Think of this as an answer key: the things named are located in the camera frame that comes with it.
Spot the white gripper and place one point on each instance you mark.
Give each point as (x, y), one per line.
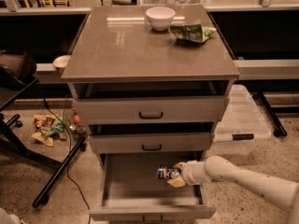
(188, 173)

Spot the blue pepsi can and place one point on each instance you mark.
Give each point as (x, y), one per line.
(168, 173)

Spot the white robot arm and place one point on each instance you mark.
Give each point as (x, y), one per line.
(282, 193)

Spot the grey bottom drawer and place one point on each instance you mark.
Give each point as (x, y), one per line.
(131, 190)

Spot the grey drawer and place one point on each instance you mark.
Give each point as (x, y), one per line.
(151, 137)
(131, 190)
(151, 110)

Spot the grey top drawer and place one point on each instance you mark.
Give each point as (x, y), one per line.
(151, 110)

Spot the grey middle drawer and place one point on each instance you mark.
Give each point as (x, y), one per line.
(151, 137)

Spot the grey drawer cabinet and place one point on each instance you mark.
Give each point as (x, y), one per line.
(118, 55)

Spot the clear plastic storage bin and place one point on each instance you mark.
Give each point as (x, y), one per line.
(242, 126)

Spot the black stand leg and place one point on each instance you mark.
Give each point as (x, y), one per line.
(279, 129)

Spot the snack bags on floor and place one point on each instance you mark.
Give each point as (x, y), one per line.
(47, 128)

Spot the green chip bag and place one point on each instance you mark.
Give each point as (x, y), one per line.
(192, 32)

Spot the white bowl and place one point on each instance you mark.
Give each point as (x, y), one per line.
(160, 18)

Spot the dark bag on table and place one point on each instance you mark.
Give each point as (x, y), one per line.
(16, 69)

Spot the wire basket with bottles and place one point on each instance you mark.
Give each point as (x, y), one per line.
(72, 122)

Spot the black table frame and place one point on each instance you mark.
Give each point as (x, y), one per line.
(14, 145)

